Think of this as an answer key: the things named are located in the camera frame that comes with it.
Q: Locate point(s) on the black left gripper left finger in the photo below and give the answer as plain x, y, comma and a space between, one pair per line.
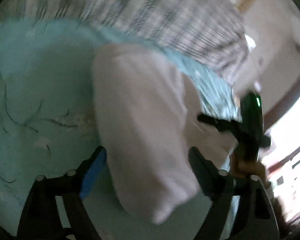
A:
54, 207

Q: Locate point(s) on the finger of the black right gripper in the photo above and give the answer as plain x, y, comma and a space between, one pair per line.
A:
220, 124

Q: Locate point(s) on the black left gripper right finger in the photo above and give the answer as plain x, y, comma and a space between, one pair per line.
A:
255, 218

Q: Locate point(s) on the cream white zip hoodie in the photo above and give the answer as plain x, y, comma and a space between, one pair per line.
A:
146, 116

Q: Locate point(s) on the person's right hand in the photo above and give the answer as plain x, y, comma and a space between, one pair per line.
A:
240, 169

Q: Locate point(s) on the teal floral bed sheet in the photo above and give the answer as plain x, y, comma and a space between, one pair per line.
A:
46, 101

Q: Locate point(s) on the plaid checked quilt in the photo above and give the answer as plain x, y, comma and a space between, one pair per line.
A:
208, 31

